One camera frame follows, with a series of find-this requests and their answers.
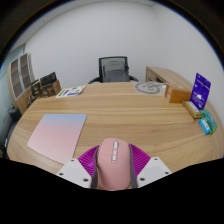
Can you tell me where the pink computer mouse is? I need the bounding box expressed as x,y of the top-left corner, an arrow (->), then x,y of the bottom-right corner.
95,137 -> 134,191

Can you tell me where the small blue box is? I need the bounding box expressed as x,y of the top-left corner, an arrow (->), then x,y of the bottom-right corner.
198,118 -> 212,136

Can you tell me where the pink-blue gradient mouse pad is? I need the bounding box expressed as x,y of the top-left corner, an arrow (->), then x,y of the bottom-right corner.
26,113 -> 88,165

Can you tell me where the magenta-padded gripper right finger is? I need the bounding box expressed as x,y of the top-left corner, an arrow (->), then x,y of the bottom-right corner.
127,143 -> 173,189

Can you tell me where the dark brown cardboard box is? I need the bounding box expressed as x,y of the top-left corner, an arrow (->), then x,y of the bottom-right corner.
41,79 -> 63,98

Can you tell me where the white green-purple printed leaflet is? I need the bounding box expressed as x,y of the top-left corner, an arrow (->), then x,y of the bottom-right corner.
55,84 -> 87,99

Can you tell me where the orange-brown box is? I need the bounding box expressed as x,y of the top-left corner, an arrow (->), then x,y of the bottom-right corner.
164,83 -> 193,104

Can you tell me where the black box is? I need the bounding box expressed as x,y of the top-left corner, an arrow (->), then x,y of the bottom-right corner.
39,71 -> 58,87

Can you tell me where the white sheet with round print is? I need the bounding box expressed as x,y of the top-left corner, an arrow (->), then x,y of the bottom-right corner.
133,80 -> 168,96

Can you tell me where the wooden side cabinet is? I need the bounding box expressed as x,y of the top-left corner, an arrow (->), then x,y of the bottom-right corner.
145,65 -> 194,91

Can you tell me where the purple card package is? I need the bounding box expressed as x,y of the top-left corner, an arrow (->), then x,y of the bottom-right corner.
189,72 -> 212,112

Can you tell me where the small dark cardboard box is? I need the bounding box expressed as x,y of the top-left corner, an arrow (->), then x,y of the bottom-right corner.
30,79 -> 43,100

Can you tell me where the black mesh office chair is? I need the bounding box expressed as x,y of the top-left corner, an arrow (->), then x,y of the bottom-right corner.
87,55 -> 140,84

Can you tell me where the black leather sofa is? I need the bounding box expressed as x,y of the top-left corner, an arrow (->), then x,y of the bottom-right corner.
0,105 -> 23,158

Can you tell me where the green box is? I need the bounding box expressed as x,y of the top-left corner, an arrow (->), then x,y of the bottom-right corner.
199,109 -> 219,135

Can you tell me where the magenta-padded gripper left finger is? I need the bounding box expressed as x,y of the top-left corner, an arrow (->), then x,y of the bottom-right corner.
55,144 -> 100,190

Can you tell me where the small tan box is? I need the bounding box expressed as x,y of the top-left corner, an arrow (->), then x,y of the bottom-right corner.
182,100 -> 203,120

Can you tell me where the wooden glass-door cabinet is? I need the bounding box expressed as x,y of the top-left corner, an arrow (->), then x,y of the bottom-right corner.
7,52 -> 36,114

